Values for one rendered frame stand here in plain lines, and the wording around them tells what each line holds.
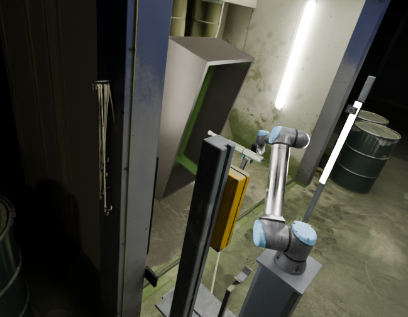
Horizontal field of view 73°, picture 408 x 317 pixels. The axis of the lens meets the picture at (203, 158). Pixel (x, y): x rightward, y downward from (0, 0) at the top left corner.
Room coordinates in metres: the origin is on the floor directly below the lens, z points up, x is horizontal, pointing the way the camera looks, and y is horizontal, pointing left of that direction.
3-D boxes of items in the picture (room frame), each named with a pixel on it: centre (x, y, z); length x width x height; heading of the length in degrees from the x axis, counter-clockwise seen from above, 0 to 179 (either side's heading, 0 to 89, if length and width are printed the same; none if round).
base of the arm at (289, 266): (1.23, -0.64, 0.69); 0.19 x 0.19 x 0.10
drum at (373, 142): (3.58, -2.17, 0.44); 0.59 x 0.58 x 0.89; 157
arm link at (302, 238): (1.23, -0.63, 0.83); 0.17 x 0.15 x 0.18; 92
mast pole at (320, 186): (2.38, -1.20, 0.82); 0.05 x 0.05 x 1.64; 53
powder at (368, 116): (4.21, -2.34, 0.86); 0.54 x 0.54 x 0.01
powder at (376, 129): (3.58, -2.17, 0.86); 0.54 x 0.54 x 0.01
